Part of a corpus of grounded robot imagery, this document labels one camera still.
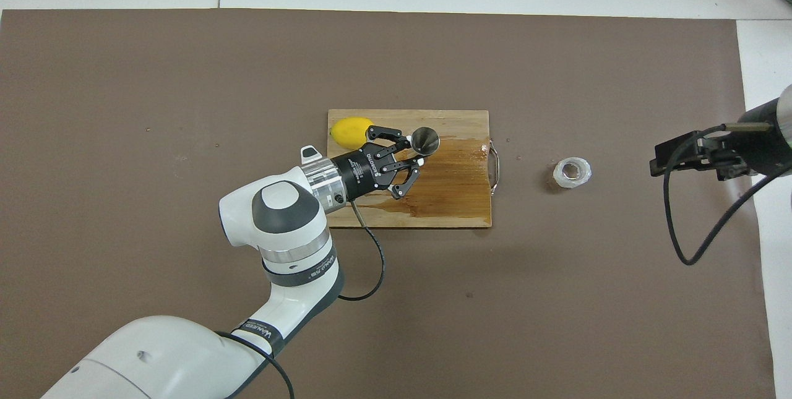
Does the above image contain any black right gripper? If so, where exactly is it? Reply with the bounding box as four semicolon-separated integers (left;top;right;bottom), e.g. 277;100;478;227
649;98;792;182

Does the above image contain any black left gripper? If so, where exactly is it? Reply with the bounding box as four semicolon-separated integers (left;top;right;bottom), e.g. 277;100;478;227
329;124;425;202

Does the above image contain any steel double jigger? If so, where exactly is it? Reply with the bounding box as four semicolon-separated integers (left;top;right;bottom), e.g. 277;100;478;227
411;127;441;157

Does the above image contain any clear plastic cup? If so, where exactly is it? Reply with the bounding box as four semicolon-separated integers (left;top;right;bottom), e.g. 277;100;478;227
553;157;592;189

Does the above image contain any yellow lemon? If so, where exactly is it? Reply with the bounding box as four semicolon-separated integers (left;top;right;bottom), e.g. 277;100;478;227
330;116;375;150

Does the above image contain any wooden cutting board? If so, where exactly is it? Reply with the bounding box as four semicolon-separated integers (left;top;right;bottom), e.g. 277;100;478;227
326;109;493;229

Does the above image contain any brown table mat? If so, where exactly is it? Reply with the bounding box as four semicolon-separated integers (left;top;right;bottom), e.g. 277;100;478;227
0;8;777;399

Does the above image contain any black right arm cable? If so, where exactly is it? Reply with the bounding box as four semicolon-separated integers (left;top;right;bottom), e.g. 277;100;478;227
664;122;792;266

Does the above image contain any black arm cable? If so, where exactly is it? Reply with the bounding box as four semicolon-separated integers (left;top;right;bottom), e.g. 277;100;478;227
664;122;792;266
213;200;386;399

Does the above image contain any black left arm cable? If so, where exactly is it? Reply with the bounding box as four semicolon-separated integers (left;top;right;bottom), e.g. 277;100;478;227
213;200;386;399

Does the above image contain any metal cutting board handle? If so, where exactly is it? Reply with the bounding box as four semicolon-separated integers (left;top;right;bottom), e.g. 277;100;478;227
488;139;502;195

